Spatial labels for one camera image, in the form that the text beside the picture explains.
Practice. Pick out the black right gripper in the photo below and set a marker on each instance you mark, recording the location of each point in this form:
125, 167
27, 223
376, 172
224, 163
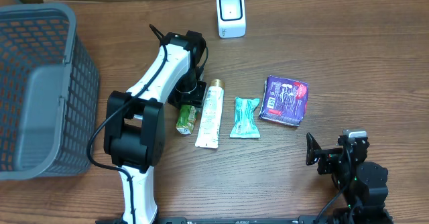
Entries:
328, 157

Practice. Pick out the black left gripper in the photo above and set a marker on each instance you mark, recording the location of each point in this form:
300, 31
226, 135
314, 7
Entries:
180, 99

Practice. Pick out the green yellow drink carton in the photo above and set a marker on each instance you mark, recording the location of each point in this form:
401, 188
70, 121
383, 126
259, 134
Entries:
186, 119

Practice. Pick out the white tube gold cap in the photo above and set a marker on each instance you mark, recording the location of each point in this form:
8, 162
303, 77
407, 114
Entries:
210, 122

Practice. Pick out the purple snack package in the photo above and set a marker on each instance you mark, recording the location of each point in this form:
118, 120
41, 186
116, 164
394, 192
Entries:
284, 101

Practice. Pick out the teal candy wrapper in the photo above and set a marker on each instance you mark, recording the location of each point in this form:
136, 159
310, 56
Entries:
244, 123

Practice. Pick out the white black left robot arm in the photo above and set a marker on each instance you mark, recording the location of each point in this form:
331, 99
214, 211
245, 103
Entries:
135, 132

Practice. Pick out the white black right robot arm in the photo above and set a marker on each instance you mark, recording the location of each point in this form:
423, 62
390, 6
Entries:
362, 185

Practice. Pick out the white barcode scanner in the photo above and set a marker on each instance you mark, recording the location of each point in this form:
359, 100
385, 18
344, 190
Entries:
231, 18

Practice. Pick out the dark grey plastic basket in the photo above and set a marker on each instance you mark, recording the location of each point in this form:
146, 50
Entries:
49, 93

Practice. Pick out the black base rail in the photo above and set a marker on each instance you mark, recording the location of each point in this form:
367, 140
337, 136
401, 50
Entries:
304, 219

